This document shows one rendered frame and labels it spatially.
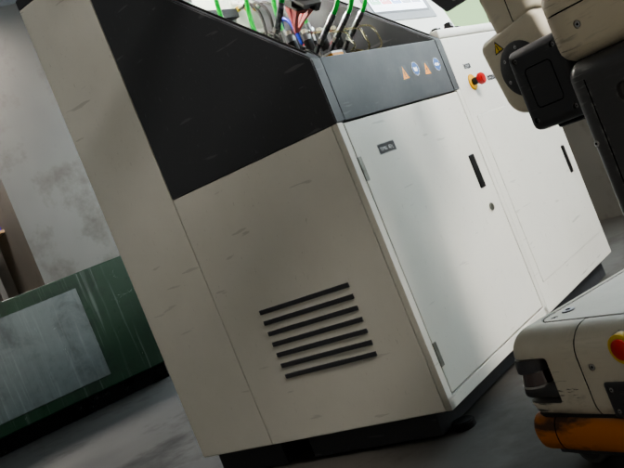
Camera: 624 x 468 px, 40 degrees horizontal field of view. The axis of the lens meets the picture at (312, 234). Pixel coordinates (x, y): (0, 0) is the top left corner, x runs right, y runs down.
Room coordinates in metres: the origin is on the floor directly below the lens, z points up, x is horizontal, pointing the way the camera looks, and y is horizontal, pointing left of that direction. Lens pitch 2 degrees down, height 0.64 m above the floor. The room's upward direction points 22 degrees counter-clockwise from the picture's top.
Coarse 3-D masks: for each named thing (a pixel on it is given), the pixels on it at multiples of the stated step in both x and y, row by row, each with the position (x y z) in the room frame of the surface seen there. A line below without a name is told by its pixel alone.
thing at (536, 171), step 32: (480, 32) 2.80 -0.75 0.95; (480, 64) 2.72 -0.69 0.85; (480, 96) 2.64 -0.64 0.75; (480, 128) 2.57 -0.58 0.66; (512, 128) 2.75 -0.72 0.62; (512, 160) 2.67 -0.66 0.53; (544, 160) 2.88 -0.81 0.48; (512, 192) 2.60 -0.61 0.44; (544, 192) 2.79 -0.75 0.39; (576, 192) 3.01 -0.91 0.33; (544, 224) 2.72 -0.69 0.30; (576, 224) 2.92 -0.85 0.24; (544, 256) 2.64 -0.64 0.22; (576, 256) 2.84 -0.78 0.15; (544, 288) 2.58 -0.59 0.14; (576, 288) 2.86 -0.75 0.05
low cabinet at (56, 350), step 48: (48, 288) 4.94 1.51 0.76; (96, 288) 5.07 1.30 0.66; (0, 336) 4.76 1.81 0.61; (48, 336) 4.88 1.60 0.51; (96, 336) 5.01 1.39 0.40; (144, 336) 5.15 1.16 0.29; (0, 384) 4.71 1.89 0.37; (48, 384) 4.83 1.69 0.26; (96, 384) 4.96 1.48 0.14; (144, 384) 5.13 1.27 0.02; (0, 432) 4.66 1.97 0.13; (48, 432) 4.82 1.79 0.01
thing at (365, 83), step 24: (384, 48) 2.27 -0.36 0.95; (408, 48) 2.37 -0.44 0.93; (432, 48) 2.49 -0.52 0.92; (336, 72) 2.05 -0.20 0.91; (360, 72) 2.14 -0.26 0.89; (384, 72) 2.23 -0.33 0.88; (432, 72) 2.44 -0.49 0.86; (336, 96) 2.02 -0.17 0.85; (360, 96) 2.11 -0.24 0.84; (384, 96) 2.20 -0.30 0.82; (408, 96) 2.29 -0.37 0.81; (432, 96) 2.40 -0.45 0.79
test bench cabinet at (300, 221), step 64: (192, 192) 2.29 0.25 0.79; (256, 192) 2.17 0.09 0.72; (320, 192) 2.06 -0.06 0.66; (256, 256) 2.21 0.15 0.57; (320, 256) 2.10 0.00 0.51; (384, 256) 2.00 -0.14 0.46; (256, 320) 2.26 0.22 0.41; (320, 320) 2.14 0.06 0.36; (384, 320) 2.04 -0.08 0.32; (256, 384) 2.32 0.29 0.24; (320, 384) 2.19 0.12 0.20; (384, 384) 2.08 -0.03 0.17; (320, 448) 2.28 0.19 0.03
